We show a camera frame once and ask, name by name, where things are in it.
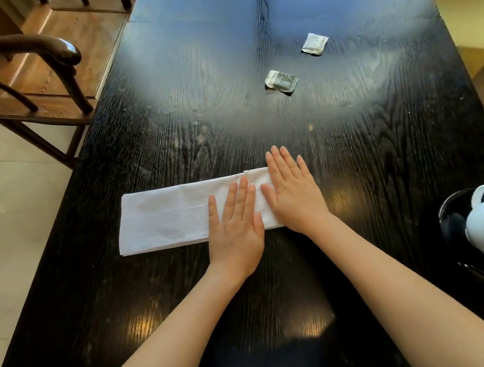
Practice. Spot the yellow seat cushion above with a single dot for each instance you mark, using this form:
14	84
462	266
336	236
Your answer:
473	23

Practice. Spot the white cloth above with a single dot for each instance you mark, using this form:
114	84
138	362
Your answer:
164	219

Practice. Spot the grey foil packet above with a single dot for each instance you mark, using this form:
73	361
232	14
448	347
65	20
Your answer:
282	81

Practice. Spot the person's left forearm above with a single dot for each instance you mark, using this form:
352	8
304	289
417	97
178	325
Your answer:
168	344

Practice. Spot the dark wooden armchair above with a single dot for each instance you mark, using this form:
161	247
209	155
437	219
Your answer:
20	79

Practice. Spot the person's right forearm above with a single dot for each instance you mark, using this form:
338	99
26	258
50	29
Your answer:
405	302

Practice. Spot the person's left middle finger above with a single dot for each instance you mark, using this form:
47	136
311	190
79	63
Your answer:
239	198

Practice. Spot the person's right little finger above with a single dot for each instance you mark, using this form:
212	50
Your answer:
304	168

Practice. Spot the person's right thumb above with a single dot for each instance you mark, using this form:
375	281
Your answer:
269	195

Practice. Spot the person's left thumb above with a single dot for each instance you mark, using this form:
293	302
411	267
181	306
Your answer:
259	224

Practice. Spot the white paper packet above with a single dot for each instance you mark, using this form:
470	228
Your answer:
315	44

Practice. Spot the person's left hand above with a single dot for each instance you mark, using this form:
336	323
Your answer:
235	242

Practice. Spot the person's right hand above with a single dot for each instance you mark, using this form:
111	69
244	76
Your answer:
298	201

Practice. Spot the person's right middle finger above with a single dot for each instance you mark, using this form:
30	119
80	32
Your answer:
283	164

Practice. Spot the black glossy saucer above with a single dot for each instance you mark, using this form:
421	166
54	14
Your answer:
458	231

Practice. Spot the person's left little finger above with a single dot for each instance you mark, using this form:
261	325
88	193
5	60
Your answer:
213	212

